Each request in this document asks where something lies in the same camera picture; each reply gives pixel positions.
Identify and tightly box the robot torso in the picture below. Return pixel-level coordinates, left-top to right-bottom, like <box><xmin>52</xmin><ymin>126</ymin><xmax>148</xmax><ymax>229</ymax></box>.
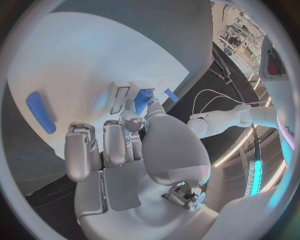
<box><xmin>258</xmin><ymin>33</ymin><xmax>297</xmax><ymax>171</ymax></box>

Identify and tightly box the long blue cylinder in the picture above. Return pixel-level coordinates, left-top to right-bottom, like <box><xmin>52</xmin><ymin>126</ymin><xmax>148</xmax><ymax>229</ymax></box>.
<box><xmin>25</xmin><ymin>91</ymin><xmax>58</xmax><ymax>135</ymax></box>

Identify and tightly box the blue peg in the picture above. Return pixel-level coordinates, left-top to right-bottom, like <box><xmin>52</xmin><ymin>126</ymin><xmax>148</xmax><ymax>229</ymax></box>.
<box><xmin>163</xmin><ymin>88</ymin><xmax>180</xmax><ymax>102</ymax></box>

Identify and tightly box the glowing light bar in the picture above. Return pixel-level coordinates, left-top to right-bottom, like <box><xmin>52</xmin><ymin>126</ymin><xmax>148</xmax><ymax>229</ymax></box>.
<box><xmin>243</xmin><ymin>158</ymin><xmax>263</xmax><ymax>198</ymax></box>

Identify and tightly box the short blue cylinder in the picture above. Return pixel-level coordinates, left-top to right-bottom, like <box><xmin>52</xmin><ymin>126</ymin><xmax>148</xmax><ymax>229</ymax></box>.
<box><xmin>133</xmin><ymin>88</ymin><xmax>156</xmax><ymax>117</ymax></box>

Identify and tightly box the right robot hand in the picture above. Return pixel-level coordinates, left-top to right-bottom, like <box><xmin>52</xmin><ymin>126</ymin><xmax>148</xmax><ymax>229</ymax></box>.
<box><xmin>63</xmin><ymin>95</ymin><xmax>221</xmax><ymax>240</ymax></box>

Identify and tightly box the black cable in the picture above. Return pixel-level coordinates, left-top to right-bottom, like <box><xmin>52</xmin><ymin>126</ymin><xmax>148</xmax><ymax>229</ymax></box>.
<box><xmin>211</xmin><ymin>45</ymin><xmax>246</xmax><ymax>104</ymax></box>

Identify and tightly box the white cable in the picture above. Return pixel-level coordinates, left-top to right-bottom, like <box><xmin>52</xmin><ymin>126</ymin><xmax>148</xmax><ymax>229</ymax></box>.
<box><xmin>191</xmin><ymin>89</ymin><xmax>246</xmax><ymax>115</ymax></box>
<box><xmin>200</xmin><ymin>95</ymin><xmax>244</xmax><ymax>114</ymax></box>

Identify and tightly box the cluttered workshop desk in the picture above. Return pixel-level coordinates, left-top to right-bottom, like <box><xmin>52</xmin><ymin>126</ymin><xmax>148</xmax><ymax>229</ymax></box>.
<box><xmin>216</xmin><ymin>15</ymin><xmax>265</xmax><ymax>67</ymax></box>

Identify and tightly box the white task board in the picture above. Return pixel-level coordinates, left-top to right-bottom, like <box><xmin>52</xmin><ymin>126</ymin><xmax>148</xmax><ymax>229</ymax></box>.
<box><xmin>6</xmin><ymin>11</ymin><xmax>192</xmax><ymax>157</ymax></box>

